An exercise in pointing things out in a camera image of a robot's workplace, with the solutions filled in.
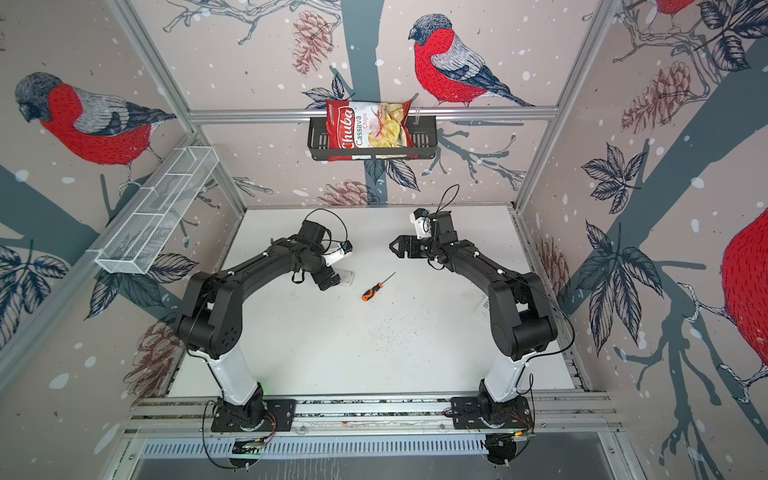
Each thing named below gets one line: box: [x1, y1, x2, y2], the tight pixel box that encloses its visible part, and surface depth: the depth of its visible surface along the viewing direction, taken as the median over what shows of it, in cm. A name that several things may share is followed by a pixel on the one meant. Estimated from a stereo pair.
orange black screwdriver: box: [362, 271, 397, 302], surface depth 97 cm
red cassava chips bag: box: [326, 98, 417, 161], surface depth 89 cm
